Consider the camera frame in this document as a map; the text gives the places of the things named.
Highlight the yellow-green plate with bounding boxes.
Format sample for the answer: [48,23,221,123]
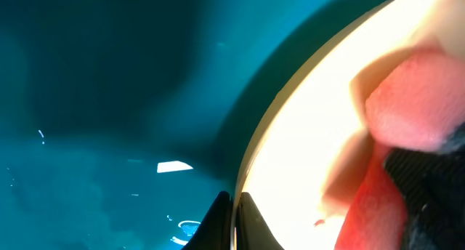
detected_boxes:
[235,0,464,249]

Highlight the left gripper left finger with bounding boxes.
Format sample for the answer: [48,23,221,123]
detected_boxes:
[182,191,233,250]

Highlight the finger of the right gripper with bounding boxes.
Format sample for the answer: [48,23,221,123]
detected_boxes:
[384,126,464,250]

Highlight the teal plastic tray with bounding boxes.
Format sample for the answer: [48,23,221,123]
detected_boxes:
[1,0,387,250]

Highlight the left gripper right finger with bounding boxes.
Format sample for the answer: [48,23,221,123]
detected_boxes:
[236,192,283,250]

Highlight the orange green scrub sponge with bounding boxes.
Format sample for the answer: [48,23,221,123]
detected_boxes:
[335,49,464,250]

